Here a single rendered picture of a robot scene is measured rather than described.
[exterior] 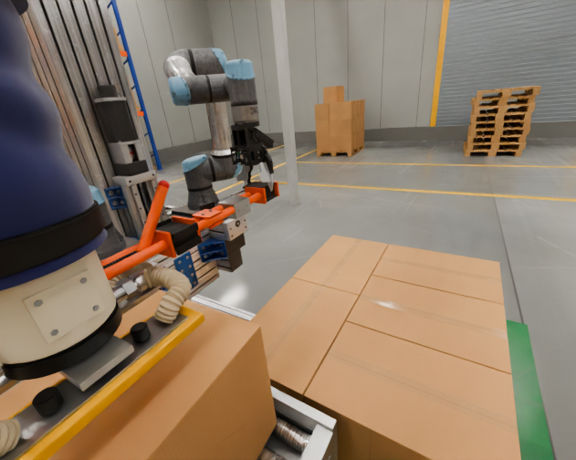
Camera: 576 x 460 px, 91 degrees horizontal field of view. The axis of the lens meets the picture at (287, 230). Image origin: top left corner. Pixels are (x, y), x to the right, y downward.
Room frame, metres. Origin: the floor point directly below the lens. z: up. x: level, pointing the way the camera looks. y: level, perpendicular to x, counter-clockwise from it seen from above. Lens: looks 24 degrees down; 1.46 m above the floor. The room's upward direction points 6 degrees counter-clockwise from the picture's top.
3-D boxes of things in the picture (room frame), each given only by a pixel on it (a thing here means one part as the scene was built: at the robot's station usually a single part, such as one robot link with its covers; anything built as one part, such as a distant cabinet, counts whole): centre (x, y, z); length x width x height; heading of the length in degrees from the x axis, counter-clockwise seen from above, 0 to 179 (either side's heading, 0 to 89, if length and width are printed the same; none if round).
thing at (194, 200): (1.33, 0.40, 1.09); 0.15 x 0.15 x 0.10
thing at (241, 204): (0.77, 0.15, 1.20); 0.07 x 0.07 x 0.04; 58
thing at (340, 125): (8.34, -1.78, 0.87); 1.20 x 1.01 x 1.74; 148
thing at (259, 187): (0.88, 0.07, 1.20); 0.08 x 0.07 x 0.05; 148
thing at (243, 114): (0.87, 0.08, 1.44); 0.08 x 0.08 x 0.05
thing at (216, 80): (0.96, 0.14, 1.51); 0.11 x 0.11 x 0.08; 20
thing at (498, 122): (6.51, -4.88, 0.65); 1.29 x 1.10 x 1.30; 148
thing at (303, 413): (0.69, 0.21, 0.58); 0.70 x 0.03 x 0.06; 56
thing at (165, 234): (0.59, 0.26, 1.20); 0.10 x 0.08 x 0.06; 58
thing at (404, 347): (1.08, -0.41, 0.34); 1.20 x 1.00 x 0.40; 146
